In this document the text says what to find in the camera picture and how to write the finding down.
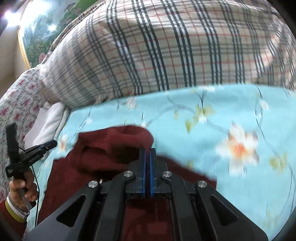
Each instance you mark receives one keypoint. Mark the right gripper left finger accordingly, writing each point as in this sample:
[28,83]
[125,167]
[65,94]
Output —
[96,211]

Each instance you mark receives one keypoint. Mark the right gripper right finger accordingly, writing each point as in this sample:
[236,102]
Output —
[198,210]

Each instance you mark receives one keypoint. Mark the dark red knit sweater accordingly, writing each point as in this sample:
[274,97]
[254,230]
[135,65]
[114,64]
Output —
[100,156]

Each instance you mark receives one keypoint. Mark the left forearm red sleeve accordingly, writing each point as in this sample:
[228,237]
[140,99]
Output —
[14,216]

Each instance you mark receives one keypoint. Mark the person's left hand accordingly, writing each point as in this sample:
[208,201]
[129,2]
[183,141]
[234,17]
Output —
[31,194]

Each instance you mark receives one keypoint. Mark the white pillow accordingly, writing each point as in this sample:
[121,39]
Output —
[50,121]

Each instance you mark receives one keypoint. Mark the pink floral blanket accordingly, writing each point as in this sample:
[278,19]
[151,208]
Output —
[21,104]

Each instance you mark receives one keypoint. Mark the light blue floral bedsheet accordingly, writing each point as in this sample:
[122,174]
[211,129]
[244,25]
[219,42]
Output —
[241,135]

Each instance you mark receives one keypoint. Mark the beige plaid quilt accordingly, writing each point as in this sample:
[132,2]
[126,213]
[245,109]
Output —
[125,48]

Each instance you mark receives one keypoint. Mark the landscape painting gold frame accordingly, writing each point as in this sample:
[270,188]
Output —
[42,22]

